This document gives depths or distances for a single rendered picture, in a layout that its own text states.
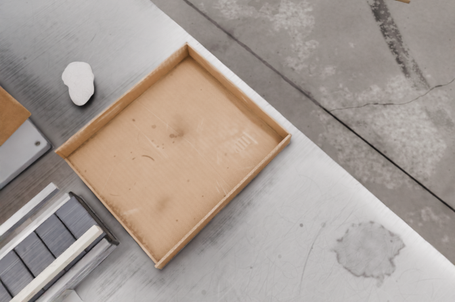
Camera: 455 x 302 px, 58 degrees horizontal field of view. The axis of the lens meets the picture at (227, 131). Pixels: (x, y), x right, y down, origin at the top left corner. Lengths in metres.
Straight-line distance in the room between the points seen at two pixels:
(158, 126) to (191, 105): 0.07
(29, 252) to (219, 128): 0.36
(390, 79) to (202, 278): 1.33
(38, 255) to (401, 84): 1.50
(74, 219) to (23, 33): 0.42
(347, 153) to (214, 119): 0.97
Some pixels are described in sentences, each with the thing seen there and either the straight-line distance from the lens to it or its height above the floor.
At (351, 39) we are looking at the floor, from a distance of 1.88.
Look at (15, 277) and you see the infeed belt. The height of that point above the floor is 0.88.
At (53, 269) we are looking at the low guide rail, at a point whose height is 0.91.
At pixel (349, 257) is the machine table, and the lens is 0.71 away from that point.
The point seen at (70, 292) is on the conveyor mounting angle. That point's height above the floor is 0.83.
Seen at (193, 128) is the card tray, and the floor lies 0.83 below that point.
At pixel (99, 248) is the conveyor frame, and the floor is 0.88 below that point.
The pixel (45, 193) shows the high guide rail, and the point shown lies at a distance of 0.63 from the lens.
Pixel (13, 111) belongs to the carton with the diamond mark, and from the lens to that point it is 0.78.
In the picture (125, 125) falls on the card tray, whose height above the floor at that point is 0.83.
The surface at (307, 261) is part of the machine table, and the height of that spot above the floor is 0.83.
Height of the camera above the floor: 1.51
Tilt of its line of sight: 68 degrees down
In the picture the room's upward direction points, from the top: 5 degrees counter-clockwise
